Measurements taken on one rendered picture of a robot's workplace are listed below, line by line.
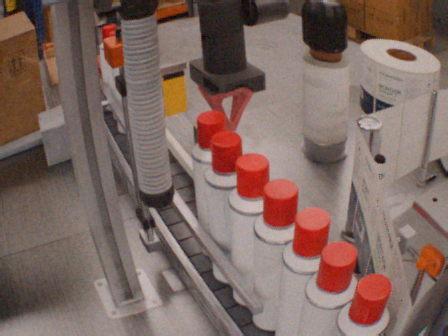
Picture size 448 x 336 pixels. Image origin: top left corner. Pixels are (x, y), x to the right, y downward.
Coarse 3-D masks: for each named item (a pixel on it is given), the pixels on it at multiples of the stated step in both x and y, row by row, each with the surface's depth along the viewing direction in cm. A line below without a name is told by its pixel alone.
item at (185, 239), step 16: (112, 128) 101; (128, 160) 91; (176, 160) 90; (176, 176) 86; (192, 192) 82; (160, 208) 79; (192, 208) 79; (176, 224) 76; (176, 240) 73; (192, 240) 73; (192, 256) 70; (208, 272) 67; (224, 288) 64; (224, 304) 62; (240, 320) 59
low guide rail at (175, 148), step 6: (168, 132) 91; (168, 138) 89; (174, 138) 89; (168, 144) 90; (174, 144) 88; (174, 150) 87; (180, 150) 86; (180, 156) 85; (186, 156) 84; (180, 162) 86; (186, 162) 83; (186, 168) 84; (192, 168) 81; (192, 174) 82
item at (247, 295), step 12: (108, 96) 95; (120, 120) 87; (180, 204) 66; (180, 216) 66; (192, 216) 64; (192, 228) 63; (204, 240) 60; (216, 252) 59; (216, 264) 58; (228, 264) 57; (228, 276) 55; (240, 276) 55; (240, 288) 53; (252, 300) 52; (252, 312) 52
